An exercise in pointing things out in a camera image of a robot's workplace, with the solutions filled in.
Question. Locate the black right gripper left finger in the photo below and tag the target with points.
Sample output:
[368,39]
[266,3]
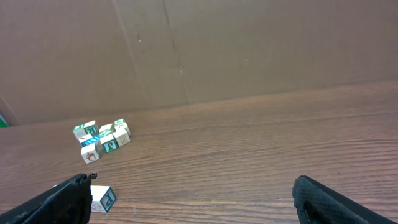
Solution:
[68,202]

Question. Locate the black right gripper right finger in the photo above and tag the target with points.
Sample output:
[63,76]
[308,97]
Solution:
[318,204]

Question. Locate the lone plain wooden block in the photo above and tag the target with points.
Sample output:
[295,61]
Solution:
[103,198]

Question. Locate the plain wooden block lower middle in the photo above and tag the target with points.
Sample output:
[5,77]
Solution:
[90,153]

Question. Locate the wooden block pencil picture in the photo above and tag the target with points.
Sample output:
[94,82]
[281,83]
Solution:
[84,138]

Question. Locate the blue-top wooden block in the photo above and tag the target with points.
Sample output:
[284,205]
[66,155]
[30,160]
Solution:
[92,140]

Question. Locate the plain wooden block centre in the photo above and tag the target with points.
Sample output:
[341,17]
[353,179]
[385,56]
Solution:
[109,143]

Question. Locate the green-top wooden block far left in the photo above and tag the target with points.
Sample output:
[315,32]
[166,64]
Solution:
[79,131]

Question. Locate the green-top wooden block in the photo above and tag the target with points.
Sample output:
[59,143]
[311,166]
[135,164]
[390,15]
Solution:
[119,121]
[79,131]

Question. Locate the plain wooden block green side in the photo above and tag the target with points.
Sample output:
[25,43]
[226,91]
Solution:
[91,127]

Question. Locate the green letter wooden block centre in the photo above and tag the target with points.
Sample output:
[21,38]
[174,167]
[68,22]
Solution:
[105,133]

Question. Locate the plain wooden block upper middle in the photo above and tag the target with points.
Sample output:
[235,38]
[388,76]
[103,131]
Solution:
[105,127]

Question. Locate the wooden block brown picture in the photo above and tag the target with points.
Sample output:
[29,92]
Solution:
[121,136]

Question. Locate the green-top wooden block upper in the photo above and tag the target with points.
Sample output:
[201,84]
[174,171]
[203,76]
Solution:
[119,121]

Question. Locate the wooden block animal picture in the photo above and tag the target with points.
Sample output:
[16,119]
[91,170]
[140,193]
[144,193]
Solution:
[123,126]

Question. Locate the green object far left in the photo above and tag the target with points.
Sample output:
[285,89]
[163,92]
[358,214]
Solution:
[3,123]

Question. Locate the brown cardboard backdrop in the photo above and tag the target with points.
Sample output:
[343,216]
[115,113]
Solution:
[71,59]

